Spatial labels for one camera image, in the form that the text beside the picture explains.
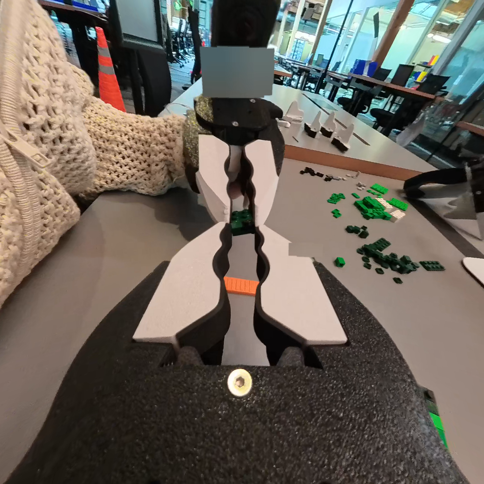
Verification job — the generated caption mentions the monitor on black stand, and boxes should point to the monitor on black stand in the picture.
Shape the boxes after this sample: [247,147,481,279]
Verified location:
[109,0,173,114]

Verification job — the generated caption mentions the pile of bright green lego pieces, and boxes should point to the pile of bright green lego pieces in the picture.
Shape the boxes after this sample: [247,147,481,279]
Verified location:
[326,183,410,222]

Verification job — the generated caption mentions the orange brick separator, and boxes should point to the orange brick separator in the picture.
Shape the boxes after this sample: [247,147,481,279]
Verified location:
[223,277,260,296]

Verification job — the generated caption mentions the dark green lego brick stack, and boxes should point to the dark green lego brick stack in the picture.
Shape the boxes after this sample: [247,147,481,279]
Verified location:
[229,208,257,236]

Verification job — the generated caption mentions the white round-cornered base plate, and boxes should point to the white round-cornered base plate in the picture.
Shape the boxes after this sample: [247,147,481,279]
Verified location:
[461,257,484,287]

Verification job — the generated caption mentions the green pixel lego cube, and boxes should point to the green pixel lego cube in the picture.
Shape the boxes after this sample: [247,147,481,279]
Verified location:
[423,389,449,452]

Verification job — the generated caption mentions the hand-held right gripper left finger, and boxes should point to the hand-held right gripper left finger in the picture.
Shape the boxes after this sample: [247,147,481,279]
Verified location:
[133,222,232,348]

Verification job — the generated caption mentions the small black lego pieces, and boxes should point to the small black lego pieces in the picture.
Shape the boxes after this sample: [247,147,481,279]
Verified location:
[298,166,338,183]

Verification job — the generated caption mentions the cream knit sweater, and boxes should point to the cream knit sweater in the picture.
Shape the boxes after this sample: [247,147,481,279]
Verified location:
[0,0,103,305]

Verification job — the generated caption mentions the orange traffic cone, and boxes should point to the orange traffic cone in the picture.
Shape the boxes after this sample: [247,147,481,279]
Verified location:
[94,26,128,113]

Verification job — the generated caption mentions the person's left forearm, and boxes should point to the person's left forearm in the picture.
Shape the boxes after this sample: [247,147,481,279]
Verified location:
[74,94,199,200]

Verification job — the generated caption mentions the scattered dark green lego pieces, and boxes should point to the scattered dark green lego pieces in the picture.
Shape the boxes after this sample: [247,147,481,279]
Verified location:
[333,224,447,285]

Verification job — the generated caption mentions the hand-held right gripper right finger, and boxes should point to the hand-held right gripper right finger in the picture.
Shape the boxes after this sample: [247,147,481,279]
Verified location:
[254,224,349,348]

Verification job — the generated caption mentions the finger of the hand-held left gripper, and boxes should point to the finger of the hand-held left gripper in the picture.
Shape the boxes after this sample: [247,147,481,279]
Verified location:
[198,139,243,224]
[245,139,283,226]

